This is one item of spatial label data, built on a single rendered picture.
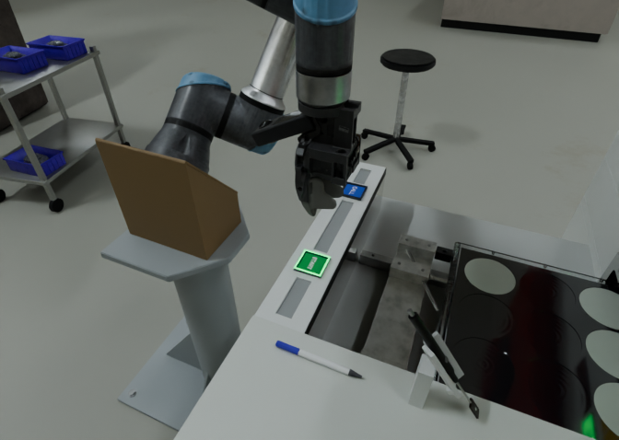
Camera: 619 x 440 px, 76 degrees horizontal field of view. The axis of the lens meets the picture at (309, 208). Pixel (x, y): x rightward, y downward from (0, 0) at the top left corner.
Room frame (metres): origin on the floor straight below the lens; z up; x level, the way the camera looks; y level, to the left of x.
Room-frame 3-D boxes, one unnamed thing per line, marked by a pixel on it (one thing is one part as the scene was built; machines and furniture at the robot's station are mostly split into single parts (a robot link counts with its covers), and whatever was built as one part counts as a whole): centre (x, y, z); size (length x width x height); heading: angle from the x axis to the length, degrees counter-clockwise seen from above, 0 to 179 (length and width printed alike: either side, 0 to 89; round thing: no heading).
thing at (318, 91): (0.53, -0.02, 1.32); 0.08 x 0.08 x 0.05
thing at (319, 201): (0.51, -0.02, 1.13); 0.06 x 0.03 x 0.09; 67
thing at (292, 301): (0.65, -0.05, 0.89); 0.55 x 0.09 x 0.14; 157
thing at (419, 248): (0.65, -0.24, 0.89); 0.08 x 0.03 x 0.03; 67
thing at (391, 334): (0.51, -0.18, 0.87); 0.36 x 0.08 x 0.03; 157
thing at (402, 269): (0.58, -0.21, 0.89); 0.08 x 0.03 x 0.03; 67
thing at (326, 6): (0.53, -0.02, 1.40); 0.09 x 0.08 x 0.11; 1
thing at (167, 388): (0.84, 0.41, 0.41); 0.51 x 0.44 x 0.82; 67
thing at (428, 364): (0.27, -0.17, 1.03); 0.06 x 0.04 x 0.13; 67
